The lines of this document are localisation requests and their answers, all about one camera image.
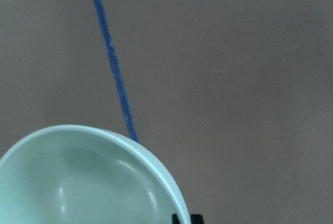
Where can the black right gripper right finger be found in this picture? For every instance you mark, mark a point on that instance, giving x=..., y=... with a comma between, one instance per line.
x=196, y=219

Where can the green ceramic bowl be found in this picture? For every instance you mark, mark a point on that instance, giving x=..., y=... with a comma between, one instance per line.
x=80, y=174

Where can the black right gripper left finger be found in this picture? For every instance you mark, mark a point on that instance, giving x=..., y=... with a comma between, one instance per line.
x=175, y=219

